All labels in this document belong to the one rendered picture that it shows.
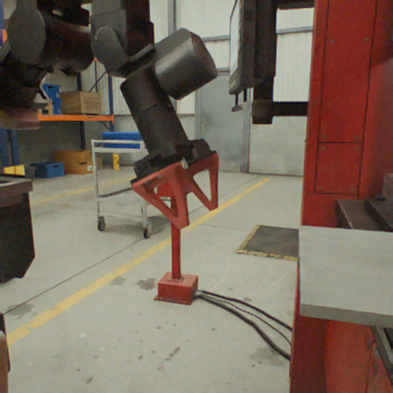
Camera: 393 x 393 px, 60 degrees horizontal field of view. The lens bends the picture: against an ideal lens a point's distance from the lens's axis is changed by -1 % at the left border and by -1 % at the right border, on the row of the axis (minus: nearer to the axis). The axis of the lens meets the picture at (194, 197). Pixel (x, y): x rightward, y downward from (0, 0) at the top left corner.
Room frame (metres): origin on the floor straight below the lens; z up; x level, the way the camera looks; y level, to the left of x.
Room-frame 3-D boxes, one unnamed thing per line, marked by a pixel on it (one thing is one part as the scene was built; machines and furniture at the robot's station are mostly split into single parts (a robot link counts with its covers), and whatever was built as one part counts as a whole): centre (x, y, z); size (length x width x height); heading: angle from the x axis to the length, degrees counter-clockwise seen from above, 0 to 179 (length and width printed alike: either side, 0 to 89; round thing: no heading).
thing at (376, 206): (0.81, -0.47, 0.89); 0.30 x 0.05 x 0.03; 164
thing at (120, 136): (3.53, 0.64, 0.92); 0.50 x 0.36 x 0.18; 65
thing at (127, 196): (3.68, 0.56, 0.47); 0.90 x 0.66 x 0.95; 155
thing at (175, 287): (2.07, 0.12, 0.41); 0.25 x 0.20 x 0.83; 74
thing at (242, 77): (1.49, -0.22, 1.42); 0.45 x 0.12 x 0.36; 0
